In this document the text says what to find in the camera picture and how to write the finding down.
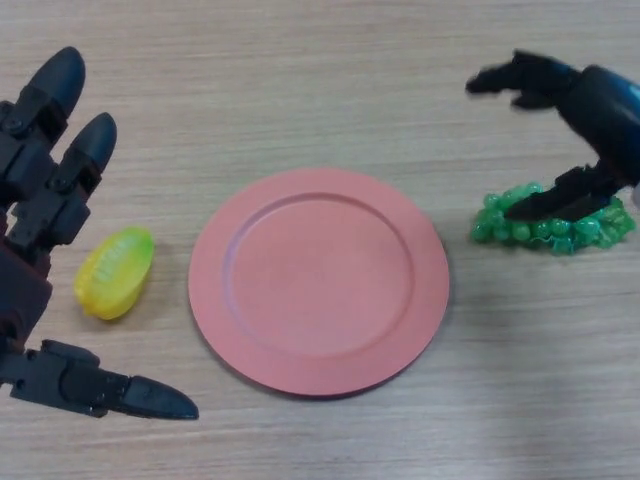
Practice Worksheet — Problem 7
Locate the pink round plate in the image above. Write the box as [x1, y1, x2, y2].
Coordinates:
[188, 167, 450, 400]

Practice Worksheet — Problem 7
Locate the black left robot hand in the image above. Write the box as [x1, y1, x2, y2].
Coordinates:
[0, 46, 200, 421]

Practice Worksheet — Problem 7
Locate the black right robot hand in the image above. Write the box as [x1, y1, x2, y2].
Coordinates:
[464, 48, 640, 221]

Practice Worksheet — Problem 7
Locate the yellow green starfruit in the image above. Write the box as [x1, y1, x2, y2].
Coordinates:
[73, 225, 155, 322]

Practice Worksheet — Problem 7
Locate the green grape bunch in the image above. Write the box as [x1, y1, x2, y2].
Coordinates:
[468, 180, 636, 257]

